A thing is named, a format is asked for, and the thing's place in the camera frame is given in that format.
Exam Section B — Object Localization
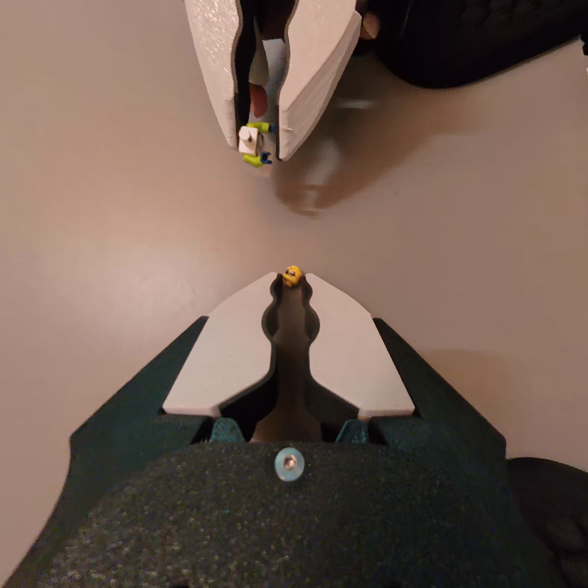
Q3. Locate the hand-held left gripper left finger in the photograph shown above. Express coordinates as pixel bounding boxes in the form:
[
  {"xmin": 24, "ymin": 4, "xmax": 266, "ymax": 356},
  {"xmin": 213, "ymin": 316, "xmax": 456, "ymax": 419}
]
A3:
[{"xmin": 164, "ymin": 273, "xmax": 278, "ymax": 416}]

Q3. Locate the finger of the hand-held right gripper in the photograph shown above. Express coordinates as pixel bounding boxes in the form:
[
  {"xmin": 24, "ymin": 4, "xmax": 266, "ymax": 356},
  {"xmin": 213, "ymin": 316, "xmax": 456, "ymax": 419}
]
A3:
[
  {"xmin": 278, "ymin": 0, "xmax": 364, "ymax": 162},
  {"xmin": 184, "ymin": 0, "xmax": 245, "ymax": 149}
]

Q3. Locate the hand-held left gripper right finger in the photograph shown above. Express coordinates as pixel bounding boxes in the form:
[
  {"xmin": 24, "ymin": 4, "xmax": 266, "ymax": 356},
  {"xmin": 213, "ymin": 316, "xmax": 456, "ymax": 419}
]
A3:
[{"xmin": 306, "ymin": 274, "xmax": 414, "ymax": 420}]

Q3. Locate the person's right hand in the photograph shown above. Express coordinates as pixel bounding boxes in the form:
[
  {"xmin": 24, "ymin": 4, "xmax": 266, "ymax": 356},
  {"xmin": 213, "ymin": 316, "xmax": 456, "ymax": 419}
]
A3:
[{"xmin": 249, "ymin": 81, "xmax": 270, "ymax": 116}]

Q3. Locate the black mesh office chair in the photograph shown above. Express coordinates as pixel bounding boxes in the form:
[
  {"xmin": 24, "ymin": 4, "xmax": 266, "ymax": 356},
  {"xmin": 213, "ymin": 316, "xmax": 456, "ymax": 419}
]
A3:
[{"xmin": 372, "ymin": 0, "xmax": 588, "ymax": 90}]

